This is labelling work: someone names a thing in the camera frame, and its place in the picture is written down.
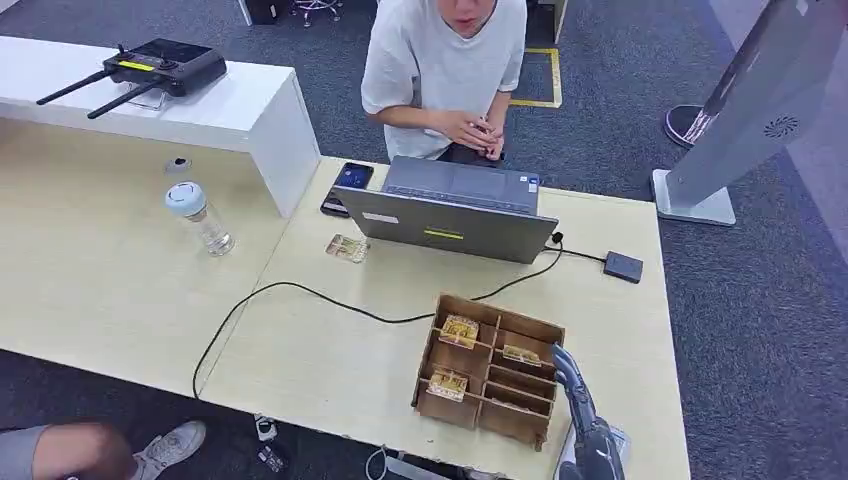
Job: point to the white raised counter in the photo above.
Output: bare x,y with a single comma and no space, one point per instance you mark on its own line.
218,112

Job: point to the wooden divided card box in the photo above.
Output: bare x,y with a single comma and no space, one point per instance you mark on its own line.
457,361

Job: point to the black power adapter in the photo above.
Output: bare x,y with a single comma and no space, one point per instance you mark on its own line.
272,458

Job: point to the office chair base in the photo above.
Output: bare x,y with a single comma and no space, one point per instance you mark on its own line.
316,8

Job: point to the person in white shirt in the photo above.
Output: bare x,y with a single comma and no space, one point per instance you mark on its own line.
444,60

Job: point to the round metal stand base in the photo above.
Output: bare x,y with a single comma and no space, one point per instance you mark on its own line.
682,126

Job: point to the white and black plug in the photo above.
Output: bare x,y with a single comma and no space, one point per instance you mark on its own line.
266,427

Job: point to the seated person's leg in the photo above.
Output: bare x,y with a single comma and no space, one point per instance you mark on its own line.
60,454

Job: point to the yellow floor tape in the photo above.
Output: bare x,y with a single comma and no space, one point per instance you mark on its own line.
555,76

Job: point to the grey kiosk stand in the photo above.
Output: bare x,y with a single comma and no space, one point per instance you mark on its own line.
755,112

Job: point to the person's right hand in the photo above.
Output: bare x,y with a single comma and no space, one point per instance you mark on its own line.
464,129

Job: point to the grey sneaker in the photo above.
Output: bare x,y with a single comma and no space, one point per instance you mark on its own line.
171,447

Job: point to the clear bottle with white cap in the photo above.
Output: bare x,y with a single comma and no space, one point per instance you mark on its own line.
195,212

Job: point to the black smartphone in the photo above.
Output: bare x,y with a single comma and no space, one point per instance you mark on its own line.
351,179

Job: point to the person's left hand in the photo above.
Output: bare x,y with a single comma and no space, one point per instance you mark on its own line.
495,142

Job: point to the black external drive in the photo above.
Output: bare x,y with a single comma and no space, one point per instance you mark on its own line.
623,267

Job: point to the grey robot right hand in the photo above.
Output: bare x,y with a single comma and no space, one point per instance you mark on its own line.
593,444

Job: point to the black controller with antennas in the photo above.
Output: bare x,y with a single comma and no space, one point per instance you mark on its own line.
166,66

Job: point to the yellow card stack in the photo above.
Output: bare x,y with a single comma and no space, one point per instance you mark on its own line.
459,331
448,385

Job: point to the grey laptop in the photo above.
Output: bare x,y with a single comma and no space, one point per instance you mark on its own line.
450,218

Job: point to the clear controller stand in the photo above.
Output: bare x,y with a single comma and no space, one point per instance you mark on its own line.
149,99

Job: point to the black box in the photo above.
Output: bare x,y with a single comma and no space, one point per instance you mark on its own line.
264,10

